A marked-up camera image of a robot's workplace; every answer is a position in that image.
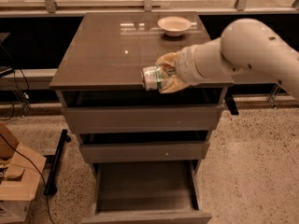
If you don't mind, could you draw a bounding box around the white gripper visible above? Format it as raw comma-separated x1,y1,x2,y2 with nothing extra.
155,45,204,93

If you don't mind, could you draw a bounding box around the cardboard box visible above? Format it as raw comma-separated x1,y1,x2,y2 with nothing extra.
0,123,46,224

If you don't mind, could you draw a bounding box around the black cable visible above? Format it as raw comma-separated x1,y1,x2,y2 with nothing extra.
0,133,56,224

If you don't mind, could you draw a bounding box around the middle grey drawer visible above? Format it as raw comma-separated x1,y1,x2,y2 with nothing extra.
79,141,209,163

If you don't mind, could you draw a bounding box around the top grey drawer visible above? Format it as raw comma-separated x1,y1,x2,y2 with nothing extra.
64,105,223,134

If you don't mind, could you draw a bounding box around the bottom grey open drawer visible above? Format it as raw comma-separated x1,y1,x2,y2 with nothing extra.
82,161,211,224

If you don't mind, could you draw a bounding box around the white bowl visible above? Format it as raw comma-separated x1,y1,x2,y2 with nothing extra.
158,16,192,37

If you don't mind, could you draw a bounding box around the black bracket behind cabinet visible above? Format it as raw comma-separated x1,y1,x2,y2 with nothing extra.
224,90,239,116

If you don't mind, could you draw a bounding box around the grey drawer cabinet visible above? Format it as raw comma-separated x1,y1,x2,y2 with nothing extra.
49,11,235,224

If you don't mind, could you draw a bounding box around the black metal bar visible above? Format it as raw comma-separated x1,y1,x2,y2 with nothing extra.
44,129,71,196

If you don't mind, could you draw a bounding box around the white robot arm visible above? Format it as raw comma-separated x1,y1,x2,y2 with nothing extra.
156,19,299,100

